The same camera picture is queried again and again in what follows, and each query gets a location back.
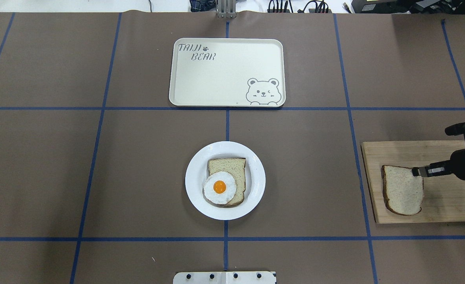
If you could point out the aluminium frame post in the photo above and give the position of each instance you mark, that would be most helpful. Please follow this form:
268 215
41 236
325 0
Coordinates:
226 9

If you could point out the white round plate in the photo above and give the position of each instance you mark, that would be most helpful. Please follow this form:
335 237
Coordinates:
197 173

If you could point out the bread slice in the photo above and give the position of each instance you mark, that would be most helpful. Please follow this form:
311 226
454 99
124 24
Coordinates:
236 167
403 192

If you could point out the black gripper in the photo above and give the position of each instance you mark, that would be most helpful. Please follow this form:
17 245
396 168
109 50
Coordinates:
463 163

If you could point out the black laptop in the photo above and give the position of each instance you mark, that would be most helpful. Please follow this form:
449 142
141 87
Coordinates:
452 7

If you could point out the bread slice on plate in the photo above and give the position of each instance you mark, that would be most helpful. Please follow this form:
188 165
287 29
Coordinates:
236 167

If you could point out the fried egg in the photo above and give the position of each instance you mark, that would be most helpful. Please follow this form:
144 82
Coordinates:
219 188

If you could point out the wooden cutting board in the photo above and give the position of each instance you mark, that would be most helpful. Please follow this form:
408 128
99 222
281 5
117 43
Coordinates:
444 196

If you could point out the cream bear serving tray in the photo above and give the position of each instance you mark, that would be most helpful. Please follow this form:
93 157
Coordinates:
227 72

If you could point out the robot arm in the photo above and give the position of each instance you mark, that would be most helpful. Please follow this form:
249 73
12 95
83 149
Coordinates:
454 166

